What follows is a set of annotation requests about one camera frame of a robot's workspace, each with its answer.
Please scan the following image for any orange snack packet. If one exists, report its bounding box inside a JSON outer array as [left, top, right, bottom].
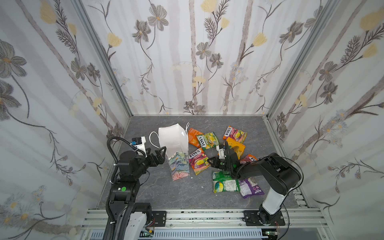
[[188, 128, 203, 148]]

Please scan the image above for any purple Fox's berries bag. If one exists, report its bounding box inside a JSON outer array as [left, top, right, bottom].
[[239, 178, 265, 199]]

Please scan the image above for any yellow mango Lot100 bag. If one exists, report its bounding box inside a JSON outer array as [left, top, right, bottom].
[[226, 138, 246, 160]]

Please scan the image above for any aluminium front rail frame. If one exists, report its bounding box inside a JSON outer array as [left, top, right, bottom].
[[80, 191, 331, 240]]

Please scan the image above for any white ribbed cable duct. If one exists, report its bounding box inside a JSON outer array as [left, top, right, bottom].
[[89, 229, 268, 240]]

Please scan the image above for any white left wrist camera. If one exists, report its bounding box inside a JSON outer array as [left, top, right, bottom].
[[132, 137, 147, 157]]

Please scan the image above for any pink Fox's candy bag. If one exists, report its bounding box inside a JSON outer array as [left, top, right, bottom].
[[189, 148, 211, 175]]

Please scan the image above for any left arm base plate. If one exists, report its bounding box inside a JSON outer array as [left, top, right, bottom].
[[148, 211, 167, 228]]

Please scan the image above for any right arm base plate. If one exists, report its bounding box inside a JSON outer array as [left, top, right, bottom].
[[243, 210, 286, 227]]

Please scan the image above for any green yellow Fox's candy bag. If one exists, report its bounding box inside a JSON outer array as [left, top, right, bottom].
[[197, 132, 220, 151]]

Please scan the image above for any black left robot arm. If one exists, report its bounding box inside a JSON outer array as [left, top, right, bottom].
[[103, 136, 167, 240]]

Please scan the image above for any green Fox's tea candy bag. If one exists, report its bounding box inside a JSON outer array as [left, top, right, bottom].
[[212, 171, 240, 194]]

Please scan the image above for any floral white paper bag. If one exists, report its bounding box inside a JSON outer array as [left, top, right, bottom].
[[149, 123, 190, 181]]

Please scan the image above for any red yellow Fox's candy bag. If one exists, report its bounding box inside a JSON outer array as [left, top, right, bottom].
[[240, 154, 258, 165]]

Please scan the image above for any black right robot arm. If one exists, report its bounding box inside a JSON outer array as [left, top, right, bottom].
[[208, 143, 304, 226]]

